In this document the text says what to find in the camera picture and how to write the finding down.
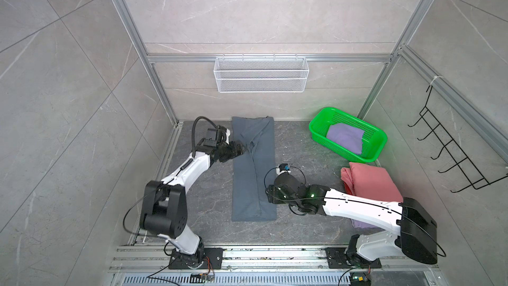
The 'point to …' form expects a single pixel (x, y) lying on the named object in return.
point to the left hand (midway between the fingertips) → (241, 148)
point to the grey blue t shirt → (249, 192)
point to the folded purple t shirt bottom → (361, 224)
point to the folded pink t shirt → (368, 181)
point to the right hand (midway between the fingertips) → (270, 191)
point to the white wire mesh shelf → (257, 75)
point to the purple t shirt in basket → (347, 138)
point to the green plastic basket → (374, 140)
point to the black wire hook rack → (446, 141)
